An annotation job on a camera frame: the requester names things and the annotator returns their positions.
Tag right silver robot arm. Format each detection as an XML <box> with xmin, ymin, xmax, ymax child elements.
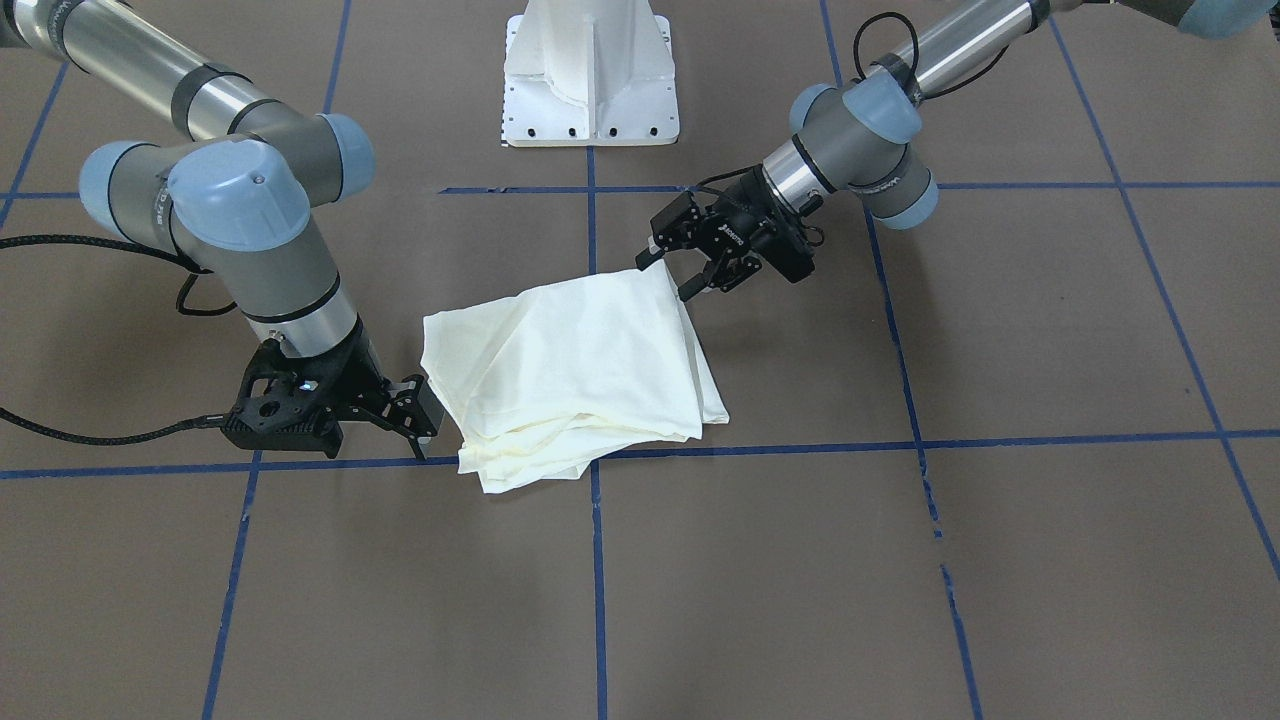
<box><xmin>3</xmin><ymin>1</ymin><xmax>444</xmax><ymax>459</ymax></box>

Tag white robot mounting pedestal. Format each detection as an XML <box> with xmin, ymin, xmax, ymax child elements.
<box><xmin>500</xmin><ymin>1</ymin><xmax>681</xmax><ymax>149</ymax></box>

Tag cream long-sleeve cat shirt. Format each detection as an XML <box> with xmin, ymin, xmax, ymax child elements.
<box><xmin>421</xmin><ymin>261</ymin><xmax>730</xmax><ymax>495</ymax></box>

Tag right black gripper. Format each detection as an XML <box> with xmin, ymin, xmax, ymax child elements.
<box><xmin>220</xmin><ymin>325</ymin><xmax>445</xmax><ymax>461</ymax></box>

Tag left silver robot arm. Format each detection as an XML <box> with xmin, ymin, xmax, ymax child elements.
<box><xmin>637</xmin><ymin>1</ymin><xmax>1277</xmax><ymax>306</ymax></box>

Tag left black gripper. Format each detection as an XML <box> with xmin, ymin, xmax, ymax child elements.
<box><xmin>635</xmin><ymin>170</ymin><xmax>815</xmax><ymax>302</ymax></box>

